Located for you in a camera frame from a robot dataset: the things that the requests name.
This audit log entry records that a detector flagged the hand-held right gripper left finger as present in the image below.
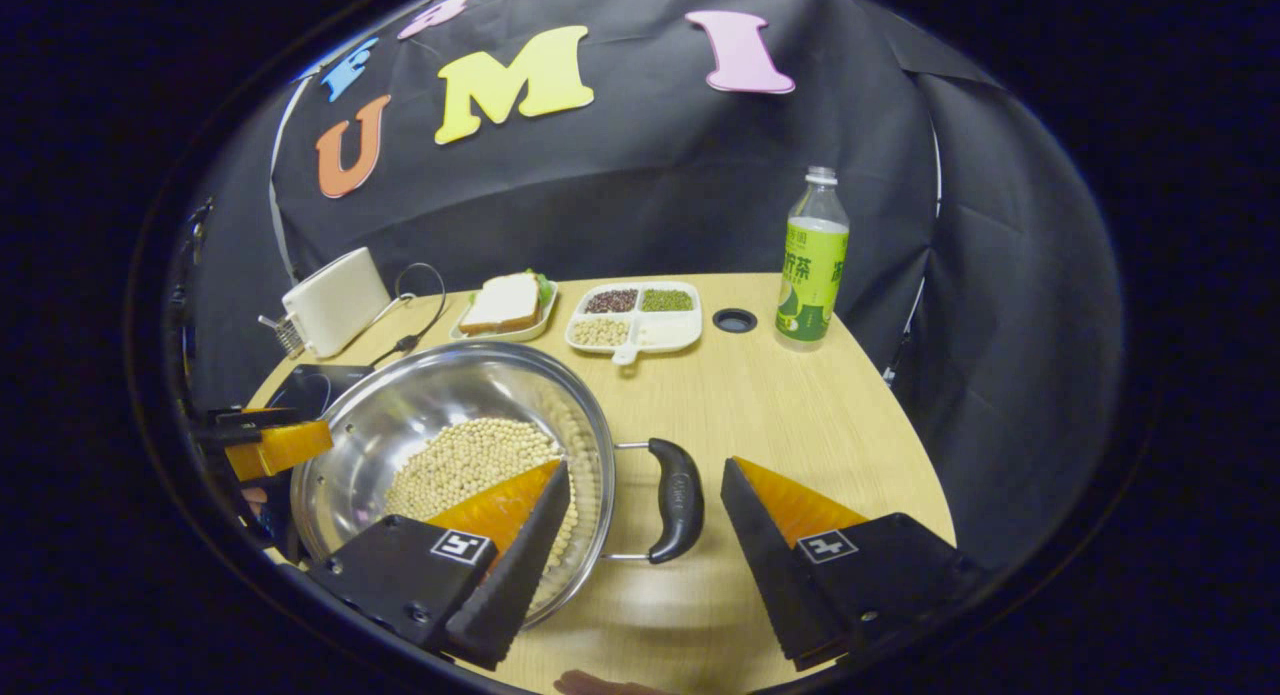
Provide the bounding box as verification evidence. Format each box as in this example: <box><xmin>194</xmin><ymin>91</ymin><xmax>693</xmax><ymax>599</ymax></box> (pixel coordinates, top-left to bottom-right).
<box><xmin>305</xmin><ymin>458</ymin><xmax>572</xmax><ymax>671</ymax></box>

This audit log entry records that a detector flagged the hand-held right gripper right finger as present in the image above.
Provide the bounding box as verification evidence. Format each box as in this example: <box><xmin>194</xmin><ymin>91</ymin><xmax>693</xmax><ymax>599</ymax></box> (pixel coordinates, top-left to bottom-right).
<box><xmin>720</xmin><ymin>456</ymin><xmax>986</xmax><ymax>673</ymax></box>

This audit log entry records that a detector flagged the stainless steel pot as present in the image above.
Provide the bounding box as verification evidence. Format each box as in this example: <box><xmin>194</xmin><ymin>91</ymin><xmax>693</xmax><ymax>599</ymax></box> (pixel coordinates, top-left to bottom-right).
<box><xmin>290</xmin><ymin>339</ymin><xmax>706</xmax><ymax>631</ymax></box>

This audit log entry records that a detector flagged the pile of soybeans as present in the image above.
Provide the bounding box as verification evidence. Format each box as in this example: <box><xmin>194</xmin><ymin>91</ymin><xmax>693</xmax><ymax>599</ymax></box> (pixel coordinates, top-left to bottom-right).
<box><xmin>383</xmin><ymin>417</ymin><xmax>581</xmax><ymax>576</ymax></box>

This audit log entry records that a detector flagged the white toaster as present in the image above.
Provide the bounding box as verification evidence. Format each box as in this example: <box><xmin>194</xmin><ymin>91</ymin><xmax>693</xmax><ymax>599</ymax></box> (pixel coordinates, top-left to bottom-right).
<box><xmin>281</xmin><ymin>247</ymin><xmax>393</xmax><ymax>360</ymax></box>

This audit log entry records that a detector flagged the white sandwich plate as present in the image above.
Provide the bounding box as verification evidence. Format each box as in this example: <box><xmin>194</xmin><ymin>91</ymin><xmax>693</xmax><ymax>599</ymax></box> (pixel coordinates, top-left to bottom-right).
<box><xmin>449</xmin><ymin>280</ymin><xmax>559</xmax><ymax>343</ymax></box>

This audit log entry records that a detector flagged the sandwich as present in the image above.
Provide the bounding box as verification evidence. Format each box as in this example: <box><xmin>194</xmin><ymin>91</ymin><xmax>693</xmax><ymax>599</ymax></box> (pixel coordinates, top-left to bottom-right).
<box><xmin>458</xmin><ymin>270</ymin><xmax>554</xmax><ymax>336</ymax></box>

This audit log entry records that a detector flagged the white divided bean tray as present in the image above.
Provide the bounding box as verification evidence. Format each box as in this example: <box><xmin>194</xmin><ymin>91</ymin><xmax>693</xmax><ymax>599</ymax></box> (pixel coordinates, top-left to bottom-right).
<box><xmin>565</xmin><ymin>281</ymin><xmax>703</xmax><ymax>366</ymax></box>

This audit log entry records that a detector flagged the green label drink bottle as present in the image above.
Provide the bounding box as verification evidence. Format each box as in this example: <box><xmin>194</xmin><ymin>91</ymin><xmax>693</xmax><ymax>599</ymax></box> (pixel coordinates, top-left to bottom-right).
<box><xmin>775</xmin><ymin>166</ymin><xmax>851</xmax><ymax>352</ymax></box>

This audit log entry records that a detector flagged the wire utensil holder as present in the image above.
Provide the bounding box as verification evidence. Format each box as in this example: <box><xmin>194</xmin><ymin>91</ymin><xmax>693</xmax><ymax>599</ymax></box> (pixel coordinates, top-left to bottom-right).
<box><xmin>258</xmin><ymin>313</ymin><xmax>306</xmax><ymax>361</ymax></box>

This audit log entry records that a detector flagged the black power cable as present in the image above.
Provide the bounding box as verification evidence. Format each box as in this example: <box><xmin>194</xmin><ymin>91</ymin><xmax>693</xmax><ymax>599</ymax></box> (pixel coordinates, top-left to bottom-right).
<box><xmin>368</xmin><ymin>262</ymin><xmax>448</xmax><ymax>368</ymax></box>

